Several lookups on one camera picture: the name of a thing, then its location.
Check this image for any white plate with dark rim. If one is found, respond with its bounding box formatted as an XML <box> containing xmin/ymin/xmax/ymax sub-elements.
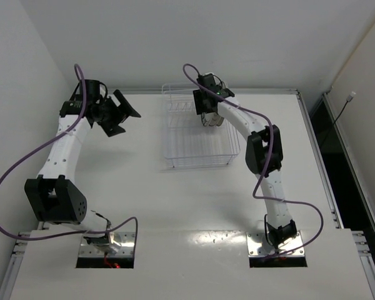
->
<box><xmin>212</xmin><ymin>113</ymin><xmax>220</xmax><ymax>126</ymax></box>

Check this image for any plate with green lettering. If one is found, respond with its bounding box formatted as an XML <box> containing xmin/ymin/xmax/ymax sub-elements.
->
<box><xmin>201</xmin><ymin>113</ymin><xmax>213</xmax><ymax>127</ymax></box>

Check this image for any plate with orange sunburst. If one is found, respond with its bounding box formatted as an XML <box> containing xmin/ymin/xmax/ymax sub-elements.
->
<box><xmin>216</xmin><ymin>81</ymin><xmax>226</xmax><ymax>126</ymax></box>

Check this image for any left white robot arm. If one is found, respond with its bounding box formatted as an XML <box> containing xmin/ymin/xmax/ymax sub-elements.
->
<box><xmin>24</xmin><ymin>79</ymin><xmax>140</xmax><ymax>254</ymax></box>

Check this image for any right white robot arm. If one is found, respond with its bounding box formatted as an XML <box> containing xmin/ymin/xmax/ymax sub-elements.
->
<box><xmin>193</xmin><ymin>73</ymin><xmax>298</xmax><ymax>249</ymax></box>

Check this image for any white wire dish rack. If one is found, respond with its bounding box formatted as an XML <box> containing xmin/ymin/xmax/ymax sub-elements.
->
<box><xmin>161</xmin><ymin>83</ymin><xmax>241</xmax><ymax>169</ymax></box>

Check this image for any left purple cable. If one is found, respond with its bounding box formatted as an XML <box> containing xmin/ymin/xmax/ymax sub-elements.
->
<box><xmin>0</xmin><ymin>64</ymin><xmax>139</xmax><ymax>251</ymax></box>

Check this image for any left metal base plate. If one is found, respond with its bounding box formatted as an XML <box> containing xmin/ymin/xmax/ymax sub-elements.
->
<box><xmin>78</xmin><ymin>231</ymin><xmax>135</xmax><ymax>258</ymax></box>

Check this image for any metal base plate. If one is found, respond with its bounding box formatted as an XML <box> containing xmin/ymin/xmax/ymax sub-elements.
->
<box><xmin>246</xmin><ymin>231</ymin><xmax>305</xmax><ymax>258</ymax></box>
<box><xmin>78</xmin><ymin>231</ymin><xmax>135</xmax><ymax>258</ymax></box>

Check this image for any right black base cable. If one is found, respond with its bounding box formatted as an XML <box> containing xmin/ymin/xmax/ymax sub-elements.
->
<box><xmin>263</xmin><ymin>213</ymin><xmax>274</xmax><ymax>248</ymax></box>

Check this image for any black cable with white plug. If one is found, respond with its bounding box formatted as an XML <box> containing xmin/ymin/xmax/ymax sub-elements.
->
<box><xmin>332</xmin><ymin>91</ymin><xmax>356</xmax><ymax>126</ymax></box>

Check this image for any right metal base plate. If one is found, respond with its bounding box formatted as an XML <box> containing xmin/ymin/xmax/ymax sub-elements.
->
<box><xmin>246</xmin><ymin>231</ymin><xmax>305</xmax><ymax>258</ymax></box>

